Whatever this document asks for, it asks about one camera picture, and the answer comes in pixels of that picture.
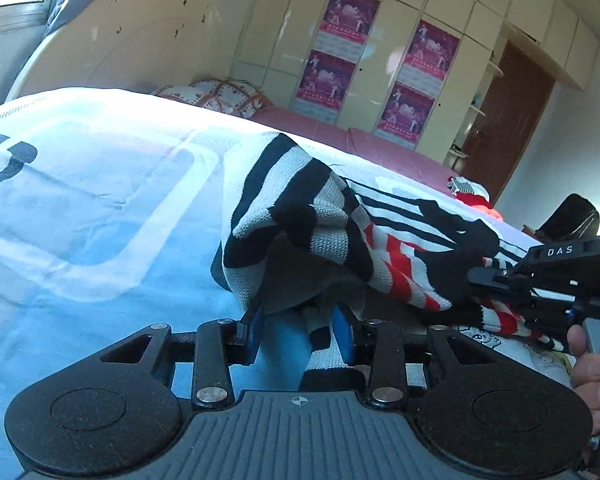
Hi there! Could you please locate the white red black striped sweater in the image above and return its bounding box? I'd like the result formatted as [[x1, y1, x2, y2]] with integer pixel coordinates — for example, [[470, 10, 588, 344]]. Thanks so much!
[[211, 131, 574, 391]]

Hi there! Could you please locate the person's right hand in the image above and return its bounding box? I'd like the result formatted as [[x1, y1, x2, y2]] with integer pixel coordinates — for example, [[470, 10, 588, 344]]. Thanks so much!
[[567, 325, 600, 436]]

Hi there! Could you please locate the wooden chair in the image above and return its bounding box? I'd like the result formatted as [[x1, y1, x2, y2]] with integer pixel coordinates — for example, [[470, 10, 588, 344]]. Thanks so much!
[[522, 226, 538, 238]]

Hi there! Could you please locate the red garment on bed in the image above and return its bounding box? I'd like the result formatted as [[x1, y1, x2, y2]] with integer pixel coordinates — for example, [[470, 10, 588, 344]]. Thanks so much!
[[455, 192, 504, 221]]

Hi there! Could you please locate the grey white folded garment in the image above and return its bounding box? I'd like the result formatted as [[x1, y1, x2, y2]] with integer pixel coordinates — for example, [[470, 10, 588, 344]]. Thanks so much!
[[448, 176, 490, 202]]

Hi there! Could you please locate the light blue patterned bedsheet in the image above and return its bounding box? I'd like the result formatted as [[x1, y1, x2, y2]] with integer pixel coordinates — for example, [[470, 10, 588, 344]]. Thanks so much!
[[0, 86, 581, 480]]

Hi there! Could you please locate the pink bed cover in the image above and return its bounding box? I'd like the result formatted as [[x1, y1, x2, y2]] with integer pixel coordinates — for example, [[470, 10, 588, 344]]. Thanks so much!
[[251, 106, 457, 194]]

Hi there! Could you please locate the brown wooden door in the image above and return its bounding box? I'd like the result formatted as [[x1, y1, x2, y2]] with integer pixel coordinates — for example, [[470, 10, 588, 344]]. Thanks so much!
[[460, 44, 555, 203]]

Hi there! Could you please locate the lower right pink poster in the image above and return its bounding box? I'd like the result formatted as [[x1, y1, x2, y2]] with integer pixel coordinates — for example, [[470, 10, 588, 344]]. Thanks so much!
[[375, 82, 434, 150]]

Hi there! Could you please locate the pink poster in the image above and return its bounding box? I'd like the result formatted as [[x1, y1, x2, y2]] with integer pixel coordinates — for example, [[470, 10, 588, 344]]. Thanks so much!
[[290, 50, 356, 125], [375, 82, 434, 150], [398, 20, 460, 99], [313, 0, 380, 64]]

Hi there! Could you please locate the far patterned pillow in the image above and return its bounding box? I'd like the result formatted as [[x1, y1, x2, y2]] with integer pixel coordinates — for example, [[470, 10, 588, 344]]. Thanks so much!
[[189, 78, 273, 119]]

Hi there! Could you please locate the patterned pillow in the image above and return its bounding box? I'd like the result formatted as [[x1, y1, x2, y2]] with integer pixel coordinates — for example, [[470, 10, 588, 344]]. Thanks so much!
[[189, 78, 273, 119], [152, 86, 207, 106]]

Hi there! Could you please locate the near patterned pillow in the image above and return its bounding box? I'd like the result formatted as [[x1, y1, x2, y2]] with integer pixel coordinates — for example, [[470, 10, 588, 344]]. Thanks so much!
[[152, 86, 207, 106]]

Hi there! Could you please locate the upper right pink poster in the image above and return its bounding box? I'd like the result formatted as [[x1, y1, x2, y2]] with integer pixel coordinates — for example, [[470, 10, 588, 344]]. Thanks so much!
[[398, 20, 460, 99]]

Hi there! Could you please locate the lower left pink poster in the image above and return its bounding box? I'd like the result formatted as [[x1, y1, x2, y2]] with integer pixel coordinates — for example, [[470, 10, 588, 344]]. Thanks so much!
[[290, 50, 356, 125]]

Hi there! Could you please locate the cream wardrobe with doors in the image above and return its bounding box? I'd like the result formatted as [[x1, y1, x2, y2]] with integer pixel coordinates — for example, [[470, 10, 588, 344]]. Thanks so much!
[[233, 0, 600, 160]]

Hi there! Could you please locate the upper left pink poster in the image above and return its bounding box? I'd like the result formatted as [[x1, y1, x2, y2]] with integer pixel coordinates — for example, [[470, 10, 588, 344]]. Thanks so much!
[[313, 0, 380, 64]]

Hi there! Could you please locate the round cream wooden board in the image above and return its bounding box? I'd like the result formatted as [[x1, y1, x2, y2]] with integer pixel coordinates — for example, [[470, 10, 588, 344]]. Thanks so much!
[[6, 0, 222, 101]]

